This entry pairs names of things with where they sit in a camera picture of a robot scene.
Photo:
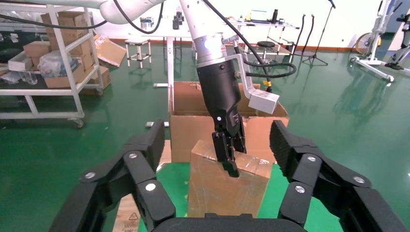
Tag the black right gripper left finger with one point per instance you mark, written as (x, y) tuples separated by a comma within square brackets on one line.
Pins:
[(137, 169)]

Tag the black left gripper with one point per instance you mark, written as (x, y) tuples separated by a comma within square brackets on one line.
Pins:
[(221, 93)]

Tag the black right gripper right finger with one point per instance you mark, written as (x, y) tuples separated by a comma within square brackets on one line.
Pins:
[(307, 173)]

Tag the small brown cardboard box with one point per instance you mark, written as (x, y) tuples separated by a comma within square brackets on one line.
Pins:
[(217, 192)]

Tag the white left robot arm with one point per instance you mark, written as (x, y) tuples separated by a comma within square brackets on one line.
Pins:
[(198, 22)]

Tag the large open brown carton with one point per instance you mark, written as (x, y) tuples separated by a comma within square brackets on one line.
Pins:
[(189, 137)]

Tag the brown cardboard storage box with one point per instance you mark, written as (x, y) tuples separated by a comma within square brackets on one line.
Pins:
[(36, 48), (69, 20), (104, 78), (61, 81)]

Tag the flat cardboard sheet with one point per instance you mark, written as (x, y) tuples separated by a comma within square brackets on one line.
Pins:
[(110, 52)]

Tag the white flat box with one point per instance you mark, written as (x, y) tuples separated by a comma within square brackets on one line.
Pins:
[(20, 64)]

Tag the black round swivel stool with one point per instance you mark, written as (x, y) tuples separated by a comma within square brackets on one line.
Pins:
[(266, 44)]

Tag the white shelving cart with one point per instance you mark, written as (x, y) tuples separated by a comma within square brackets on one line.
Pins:
[(38, 92)]

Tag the clear plastic bag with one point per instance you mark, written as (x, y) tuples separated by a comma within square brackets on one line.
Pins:
[(52, 65)]

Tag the black bottle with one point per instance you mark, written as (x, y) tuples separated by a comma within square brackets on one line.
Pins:
[(275, 16)]

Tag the yellow caged fan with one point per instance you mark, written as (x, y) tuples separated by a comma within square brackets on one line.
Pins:
[(363, 44)]

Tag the shiny metal pot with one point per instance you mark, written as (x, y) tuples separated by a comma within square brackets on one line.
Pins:
[(147, 24)]

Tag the black tripod stand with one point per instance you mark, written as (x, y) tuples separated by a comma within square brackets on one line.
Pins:
[(332, 4)]

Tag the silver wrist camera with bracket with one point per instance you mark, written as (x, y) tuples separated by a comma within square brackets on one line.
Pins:
[(264, 101)]

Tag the white desk frame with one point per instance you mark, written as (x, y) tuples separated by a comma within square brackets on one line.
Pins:
[(170, 64)]

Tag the white floor stand frame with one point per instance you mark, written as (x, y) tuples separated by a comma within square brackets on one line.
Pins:
[(373, 69)]

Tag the white pipe frame table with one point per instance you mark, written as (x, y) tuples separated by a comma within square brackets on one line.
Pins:
[(282, 25)]

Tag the small white frame stool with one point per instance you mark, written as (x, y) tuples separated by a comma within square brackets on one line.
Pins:
[(137, 41)]

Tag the black camera device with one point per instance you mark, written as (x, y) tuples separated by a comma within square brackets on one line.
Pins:
[(175, 24)]

